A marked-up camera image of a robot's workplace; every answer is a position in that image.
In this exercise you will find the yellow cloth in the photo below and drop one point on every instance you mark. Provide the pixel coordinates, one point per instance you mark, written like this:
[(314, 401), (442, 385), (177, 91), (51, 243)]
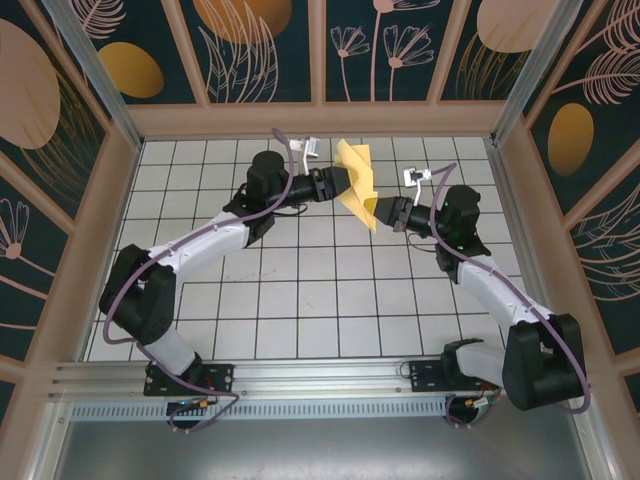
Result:
[(360, 165)]

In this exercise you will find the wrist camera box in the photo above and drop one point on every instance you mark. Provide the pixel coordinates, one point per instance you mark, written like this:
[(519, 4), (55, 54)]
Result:
[(311, 147), (417, 176)]

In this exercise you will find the grey metal sheet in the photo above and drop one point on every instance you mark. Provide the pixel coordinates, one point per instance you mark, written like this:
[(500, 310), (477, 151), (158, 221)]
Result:
[(320, 450)]

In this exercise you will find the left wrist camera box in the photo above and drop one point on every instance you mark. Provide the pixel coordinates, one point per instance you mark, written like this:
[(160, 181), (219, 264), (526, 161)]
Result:
[(311, 147)]

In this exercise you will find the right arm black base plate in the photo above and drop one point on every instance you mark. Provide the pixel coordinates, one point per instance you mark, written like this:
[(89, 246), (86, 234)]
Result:
[(425, 377)]

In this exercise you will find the long aluminium mounting rail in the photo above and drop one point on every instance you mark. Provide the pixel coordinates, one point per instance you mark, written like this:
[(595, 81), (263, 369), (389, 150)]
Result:
[(320, 375)]

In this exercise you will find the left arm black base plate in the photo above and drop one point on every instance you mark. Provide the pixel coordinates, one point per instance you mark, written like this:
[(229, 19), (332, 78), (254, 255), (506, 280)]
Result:
[(220, 377)]

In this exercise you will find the aluminium corner post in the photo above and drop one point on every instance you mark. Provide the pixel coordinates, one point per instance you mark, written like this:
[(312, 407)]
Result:
[(525, 75), (100, 85)]

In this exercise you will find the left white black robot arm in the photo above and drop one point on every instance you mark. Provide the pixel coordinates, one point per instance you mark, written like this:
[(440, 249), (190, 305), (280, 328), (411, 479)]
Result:
[(210, 240)]

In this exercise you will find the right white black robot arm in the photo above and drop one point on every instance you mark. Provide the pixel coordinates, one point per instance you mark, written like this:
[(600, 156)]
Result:
[(500, 295)]

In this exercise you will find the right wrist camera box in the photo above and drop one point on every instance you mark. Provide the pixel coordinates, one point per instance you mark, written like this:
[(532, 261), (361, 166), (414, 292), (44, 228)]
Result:
[(417, 176)]

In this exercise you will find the aluminium side rail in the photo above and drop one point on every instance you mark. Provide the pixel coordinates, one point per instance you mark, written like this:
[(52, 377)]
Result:
[(501, 170)]

